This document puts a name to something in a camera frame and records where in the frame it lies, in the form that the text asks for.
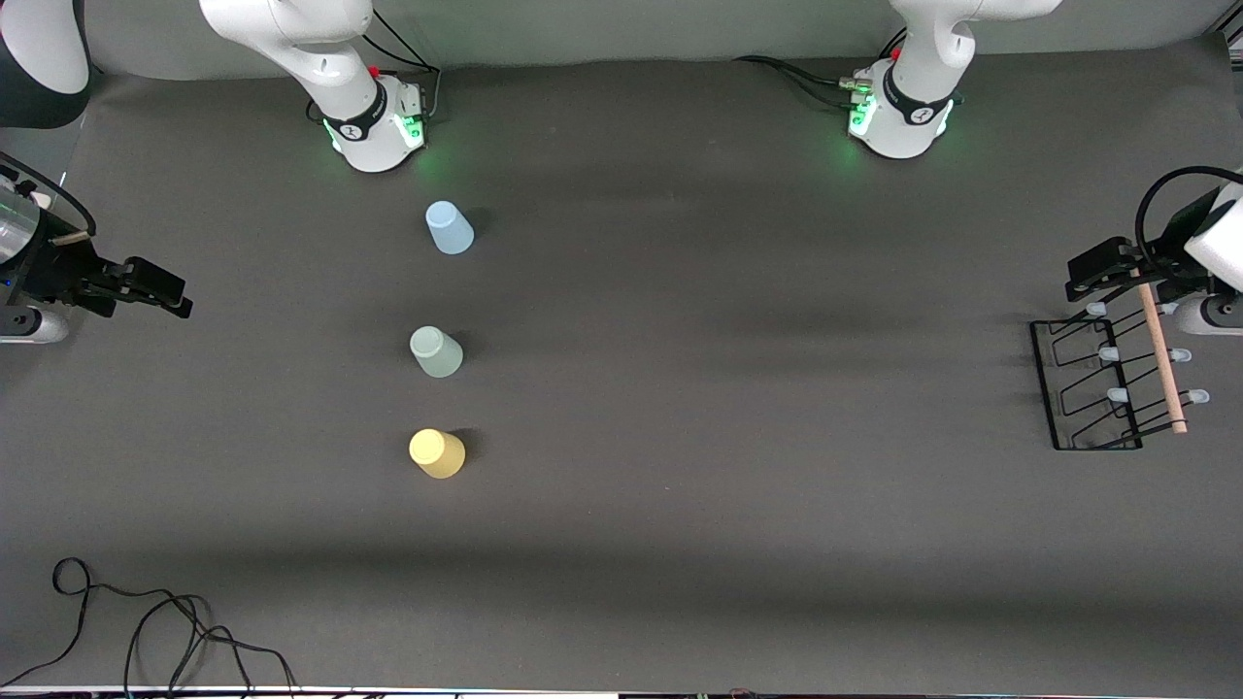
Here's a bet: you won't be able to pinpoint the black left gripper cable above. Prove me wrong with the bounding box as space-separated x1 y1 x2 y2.
1134 165 1243 283

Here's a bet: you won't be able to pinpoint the pale green plastic cup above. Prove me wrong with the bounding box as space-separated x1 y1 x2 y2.
409 325 465 379

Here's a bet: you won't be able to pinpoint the black wire cup holder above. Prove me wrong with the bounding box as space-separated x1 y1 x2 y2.
1029 282 1210 452

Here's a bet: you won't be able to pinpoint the light blue plastic cup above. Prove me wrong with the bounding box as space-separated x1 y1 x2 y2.
424 200 476 256

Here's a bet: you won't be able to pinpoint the thin black loose cable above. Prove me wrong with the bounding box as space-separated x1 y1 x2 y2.
0 557 302 699

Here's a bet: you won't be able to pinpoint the dark grey table cloth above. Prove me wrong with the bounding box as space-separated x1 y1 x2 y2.
0 34 1243 695

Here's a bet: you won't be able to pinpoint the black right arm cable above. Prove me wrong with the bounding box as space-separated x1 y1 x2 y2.
0 151 98 236

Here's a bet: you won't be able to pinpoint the yellow plastic cup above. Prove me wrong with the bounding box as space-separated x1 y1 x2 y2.
408 428 467 480

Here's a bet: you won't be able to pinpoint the black left arm base cables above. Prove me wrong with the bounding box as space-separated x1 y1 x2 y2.
733 29 909 110

